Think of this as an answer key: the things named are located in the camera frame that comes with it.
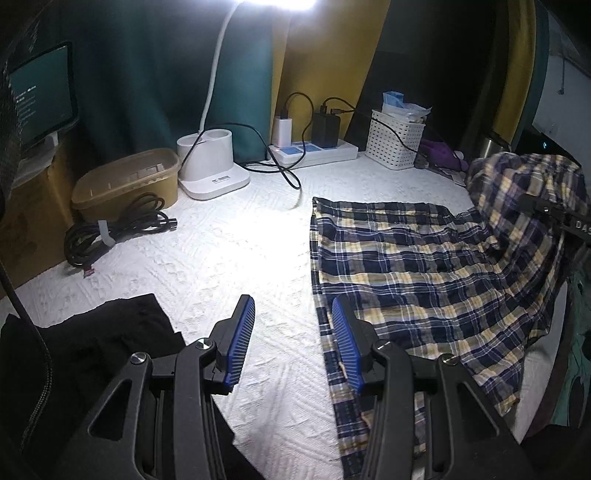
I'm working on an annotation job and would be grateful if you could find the white slotted basket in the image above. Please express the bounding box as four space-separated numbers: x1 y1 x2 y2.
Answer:
366 109 426 171

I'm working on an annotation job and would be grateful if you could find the cardboard box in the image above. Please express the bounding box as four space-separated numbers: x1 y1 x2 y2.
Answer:
0 148 77 288

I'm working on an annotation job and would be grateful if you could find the black lamp cable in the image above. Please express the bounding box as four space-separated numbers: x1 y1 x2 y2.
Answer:
179 122 304 191

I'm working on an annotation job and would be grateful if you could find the steel tumbler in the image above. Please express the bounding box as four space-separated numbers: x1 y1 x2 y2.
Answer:
478 131 513 160

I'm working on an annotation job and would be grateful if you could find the black charger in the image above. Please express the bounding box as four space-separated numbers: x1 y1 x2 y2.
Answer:
311 105 341 148

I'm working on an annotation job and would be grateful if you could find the blue packet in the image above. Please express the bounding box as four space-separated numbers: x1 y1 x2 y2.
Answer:
382 91 433 123

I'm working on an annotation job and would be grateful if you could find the white textured table cover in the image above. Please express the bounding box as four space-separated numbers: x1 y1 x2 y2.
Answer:
0 152 555 480

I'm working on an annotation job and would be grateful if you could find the tan plastic container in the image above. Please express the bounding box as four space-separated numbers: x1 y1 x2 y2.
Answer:
71 148 181 225

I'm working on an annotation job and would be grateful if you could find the white desk lamp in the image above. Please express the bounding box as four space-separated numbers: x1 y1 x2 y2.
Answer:
177 0 319 200

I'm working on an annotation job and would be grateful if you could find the teal curtain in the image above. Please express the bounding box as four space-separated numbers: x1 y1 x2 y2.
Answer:
28 0 274 163
522 0 551 131

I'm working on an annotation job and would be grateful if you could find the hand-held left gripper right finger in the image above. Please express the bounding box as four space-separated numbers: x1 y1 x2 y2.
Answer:
331 294 539 480

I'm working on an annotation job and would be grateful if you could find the white charger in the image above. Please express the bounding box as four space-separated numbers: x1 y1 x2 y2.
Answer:
272 116 291 148

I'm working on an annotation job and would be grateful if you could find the purple cloth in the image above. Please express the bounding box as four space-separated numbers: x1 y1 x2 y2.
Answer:
418 138 469 172

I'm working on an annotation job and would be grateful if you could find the computer monitor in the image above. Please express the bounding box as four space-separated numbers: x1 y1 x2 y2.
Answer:
8 41 80 149

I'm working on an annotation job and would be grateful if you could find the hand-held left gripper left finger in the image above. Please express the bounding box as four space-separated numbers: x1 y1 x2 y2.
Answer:
51 294 256 480

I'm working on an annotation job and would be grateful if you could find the plaid flannel shirt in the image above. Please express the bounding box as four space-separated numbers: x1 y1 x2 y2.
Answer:
308 151 589 478

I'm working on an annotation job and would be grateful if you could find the yellow curtain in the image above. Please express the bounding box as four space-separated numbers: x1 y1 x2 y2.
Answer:
270 0 389 149
488 0 536 140

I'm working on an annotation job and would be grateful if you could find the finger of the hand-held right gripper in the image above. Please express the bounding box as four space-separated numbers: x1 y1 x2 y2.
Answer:
526 195 591 244

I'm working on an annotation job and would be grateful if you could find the white power strip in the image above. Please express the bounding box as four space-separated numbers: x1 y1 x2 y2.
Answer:
268 138 360 168

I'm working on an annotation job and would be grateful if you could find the black charger cable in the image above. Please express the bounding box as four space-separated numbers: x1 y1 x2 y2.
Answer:
322 96 423 156

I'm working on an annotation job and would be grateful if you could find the black cloth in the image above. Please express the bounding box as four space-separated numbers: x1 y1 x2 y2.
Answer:
0 294 278 480

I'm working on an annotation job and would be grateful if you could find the clear plastic box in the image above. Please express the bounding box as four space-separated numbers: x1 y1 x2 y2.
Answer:
13 142 62 186

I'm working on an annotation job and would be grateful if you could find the bundled black cable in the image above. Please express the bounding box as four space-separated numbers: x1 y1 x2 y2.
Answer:
64 194 178 271

